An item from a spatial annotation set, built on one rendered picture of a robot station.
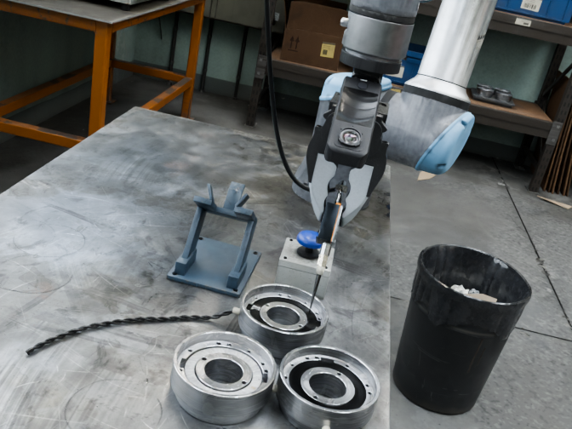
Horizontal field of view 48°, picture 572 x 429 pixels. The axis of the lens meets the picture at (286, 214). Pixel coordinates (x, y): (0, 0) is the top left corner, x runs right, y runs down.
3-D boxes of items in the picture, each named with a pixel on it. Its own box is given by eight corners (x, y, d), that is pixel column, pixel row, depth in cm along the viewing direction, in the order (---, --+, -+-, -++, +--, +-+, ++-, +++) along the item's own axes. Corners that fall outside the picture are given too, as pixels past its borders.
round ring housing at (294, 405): (276, 366, 73) (283, 336, 71) (367, 384, 73) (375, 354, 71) (269, 433, 63) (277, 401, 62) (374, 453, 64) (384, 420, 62)
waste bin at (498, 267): (492, 436, 191) (544, 316, 174) (381, 407, 193) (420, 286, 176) (478, 366, 222) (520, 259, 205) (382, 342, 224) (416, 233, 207)
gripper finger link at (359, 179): (366, 215, 86) (377, 149, 82) (363, 233, 80) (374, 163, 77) (343, 212, 86) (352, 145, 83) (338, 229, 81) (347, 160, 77)
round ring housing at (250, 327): (325, 322, 83) (332, 295, 81) (317, 372, 73) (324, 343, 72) (246, 302, 83) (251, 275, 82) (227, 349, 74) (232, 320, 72)
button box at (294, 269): (323, 300, 88) (331, 269, 86) (273, 287, 88) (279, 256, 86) (328, 271, 95) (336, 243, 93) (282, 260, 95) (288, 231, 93)
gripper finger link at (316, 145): (335, 186, 81) (357, 122, 77) (334, 191, 79) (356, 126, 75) (300, 174, 81) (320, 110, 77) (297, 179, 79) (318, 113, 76)
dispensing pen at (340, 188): (297, 306, 77) (332, 174, 80) (299, 308, 81) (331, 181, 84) (315, 311, 77) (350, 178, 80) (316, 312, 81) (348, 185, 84)
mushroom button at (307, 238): (317, 276, 88) (325, 244, 86) (288, 269, 88) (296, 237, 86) (320, 263, 92) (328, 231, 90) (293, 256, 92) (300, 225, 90)
